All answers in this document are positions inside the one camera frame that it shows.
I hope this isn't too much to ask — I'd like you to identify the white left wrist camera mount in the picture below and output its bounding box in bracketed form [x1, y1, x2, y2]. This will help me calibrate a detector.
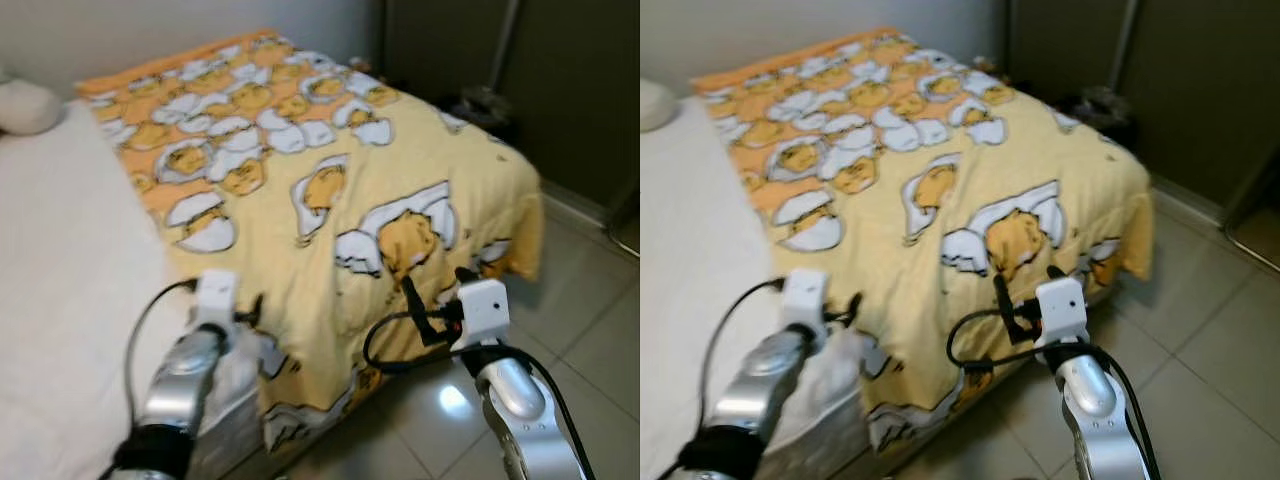
[780, 268, 831, 346]
[192, 268, 241, 336]

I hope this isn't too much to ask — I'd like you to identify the white mattress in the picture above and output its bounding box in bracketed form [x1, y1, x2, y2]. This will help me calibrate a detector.
[640, 95, 881, 480]
[0, 100, 291, 480]

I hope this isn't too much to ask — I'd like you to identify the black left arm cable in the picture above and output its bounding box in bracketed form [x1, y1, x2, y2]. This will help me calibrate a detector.
[120, 279, 199, 431]
[694, 277, 787, 441]

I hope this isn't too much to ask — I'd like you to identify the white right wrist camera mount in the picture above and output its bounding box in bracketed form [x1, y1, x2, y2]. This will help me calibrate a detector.
[1033, 278, 1089, 349]
[455, 278, 511, 351]

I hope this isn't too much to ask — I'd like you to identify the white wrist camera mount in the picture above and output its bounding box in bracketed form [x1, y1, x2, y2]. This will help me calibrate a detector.
[455, 278, 511, 351]
[1033, 278, 1089, 349]
[780, 268, 831, 346]
[192, 268, 241, 336]

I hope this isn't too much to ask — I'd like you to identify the beige plush toy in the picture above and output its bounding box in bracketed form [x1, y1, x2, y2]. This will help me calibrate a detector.
[0, 70, 63, 136]
[640, 78, 678, 133]

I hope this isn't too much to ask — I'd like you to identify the dark olive wardrobe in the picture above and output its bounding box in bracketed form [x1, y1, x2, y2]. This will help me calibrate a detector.
[1005, 0, 1280, 211]
[380, 0, 641, 216]

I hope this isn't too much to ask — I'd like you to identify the yellow egg cartoon blanket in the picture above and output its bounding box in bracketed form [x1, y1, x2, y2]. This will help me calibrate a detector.
[75, 28, 546, 456]
[690, 28, 1156, 451]

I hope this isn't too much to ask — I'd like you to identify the grey pole floor stand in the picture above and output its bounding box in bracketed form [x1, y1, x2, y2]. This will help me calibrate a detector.
[440, 0, 523, 141]
[1060, 0, 1141, 151]

